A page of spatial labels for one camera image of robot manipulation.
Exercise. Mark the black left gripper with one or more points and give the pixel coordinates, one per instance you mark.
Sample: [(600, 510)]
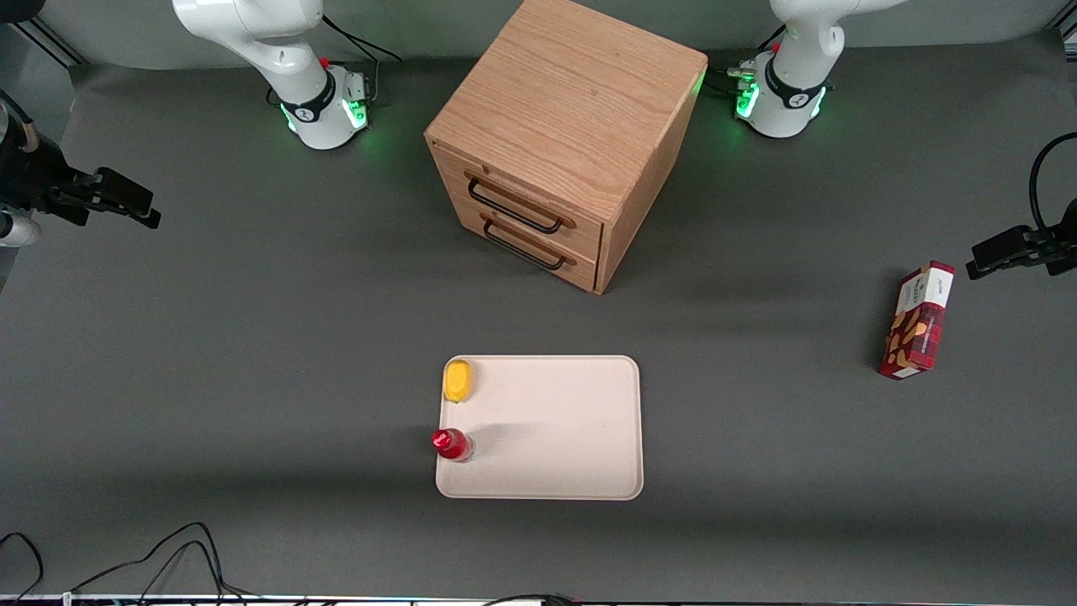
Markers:
[(1062, 250)]

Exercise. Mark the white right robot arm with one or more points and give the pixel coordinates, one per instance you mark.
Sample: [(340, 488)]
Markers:
[(286, 59)]

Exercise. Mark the red plaid snack box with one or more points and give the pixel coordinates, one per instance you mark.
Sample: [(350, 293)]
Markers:
[(917, 321)]

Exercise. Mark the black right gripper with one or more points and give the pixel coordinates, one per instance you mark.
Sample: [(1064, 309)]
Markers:
[(32, 178)]

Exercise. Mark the beige plastic tray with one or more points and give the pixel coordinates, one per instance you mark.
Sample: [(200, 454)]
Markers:
[(543, 429)]

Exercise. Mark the red capped small bottle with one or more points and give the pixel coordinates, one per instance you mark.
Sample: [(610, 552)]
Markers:
[(451, 443)]

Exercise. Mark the oak wooden drawer cabinet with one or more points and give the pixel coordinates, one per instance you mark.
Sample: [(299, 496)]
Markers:
[(580, 101)]

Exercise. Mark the aluminium frame rail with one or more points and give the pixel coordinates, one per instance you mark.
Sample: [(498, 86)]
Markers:
[(46, 44), (1067, 35)]

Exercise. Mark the yellow plastic toy fruit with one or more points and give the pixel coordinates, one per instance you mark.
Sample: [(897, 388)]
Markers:
[(458, 380)]

